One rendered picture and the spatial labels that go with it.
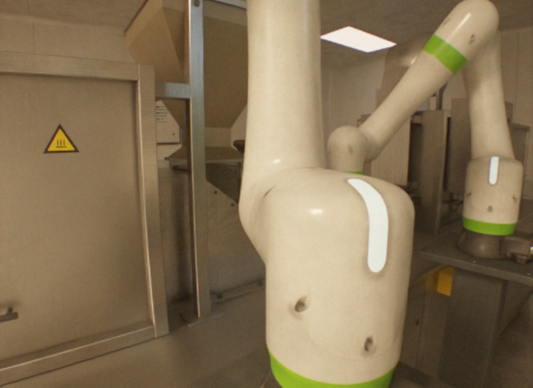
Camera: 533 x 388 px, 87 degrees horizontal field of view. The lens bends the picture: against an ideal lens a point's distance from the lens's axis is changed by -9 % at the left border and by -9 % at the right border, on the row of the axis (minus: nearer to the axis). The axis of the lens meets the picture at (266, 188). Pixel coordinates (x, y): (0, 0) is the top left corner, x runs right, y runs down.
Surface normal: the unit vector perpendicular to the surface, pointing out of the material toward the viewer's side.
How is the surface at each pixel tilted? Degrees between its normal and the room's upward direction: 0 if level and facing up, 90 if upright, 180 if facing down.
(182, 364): 0
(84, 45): 90
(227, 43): 114
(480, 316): 90
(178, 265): 90
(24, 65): 90
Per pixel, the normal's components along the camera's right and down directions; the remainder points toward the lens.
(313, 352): -0.41, 0.14
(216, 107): 0.53, 0.51
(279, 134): -0.18, 0.07
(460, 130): -0.81, 0.08
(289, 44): 0.10, 0.14
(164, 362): 0.00, -0.99
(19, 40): 0.58, 0.12
